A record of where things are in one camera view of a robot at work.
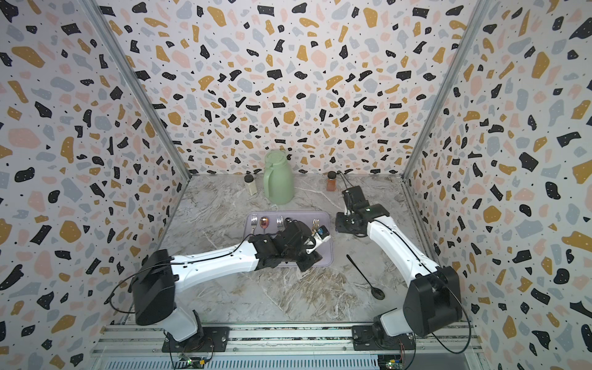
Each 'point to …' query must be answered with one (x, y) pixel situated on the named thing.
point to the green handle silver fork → (280, 223)
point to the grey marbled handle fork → (253, 221)
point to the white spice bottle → (250, 183)
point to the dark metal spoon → (287, 219)
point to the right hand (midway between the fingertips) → (340, 224)
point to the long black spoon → (376, 293)
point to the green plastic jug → (278, 178)
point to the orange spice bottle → (331, 184)
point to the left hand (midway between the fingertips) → (320, 251)
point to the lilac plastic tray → (305, 218)
